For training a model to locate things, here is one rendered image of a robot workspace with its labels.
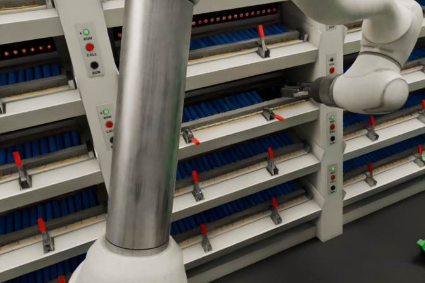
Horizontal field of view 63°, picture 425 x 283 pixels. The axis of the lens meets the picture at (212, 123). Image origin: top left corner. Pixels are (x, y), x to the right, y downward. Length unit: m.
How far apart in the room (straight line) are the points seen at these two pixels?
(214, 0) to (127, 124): 0.54
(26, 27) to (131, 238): 0.54
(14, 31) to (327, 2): 0.64
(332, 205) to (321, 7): 0.94
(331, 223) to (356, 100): 0.68
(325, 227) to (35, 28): 1.14
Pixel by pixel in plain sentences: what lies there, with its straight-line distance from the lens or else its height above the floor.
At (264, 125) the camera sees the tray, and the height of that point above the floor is 0.54.
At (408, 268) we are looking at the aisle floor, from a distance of 1.40.
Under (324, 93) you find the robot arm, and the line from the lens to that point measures 0.94.
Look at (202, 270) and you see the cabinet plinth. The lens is 1.29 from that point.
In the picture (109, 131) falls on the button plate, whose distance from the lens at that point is 0.91.
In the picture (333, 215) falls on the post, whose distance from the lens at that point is 1.41.
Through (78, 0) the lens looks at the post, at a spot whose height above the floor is 0.95.
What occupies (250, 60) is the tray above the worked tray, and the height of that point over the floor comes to 0.74.
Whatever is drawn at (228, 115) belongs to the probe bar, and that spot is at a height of 0.58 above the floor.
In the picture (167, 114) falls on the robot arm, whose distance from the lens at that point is 0.49.
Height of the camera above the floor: 0.93
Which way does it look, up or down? 20 degrees down
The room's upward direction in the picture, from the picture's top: 8 degrees counter-clockwise
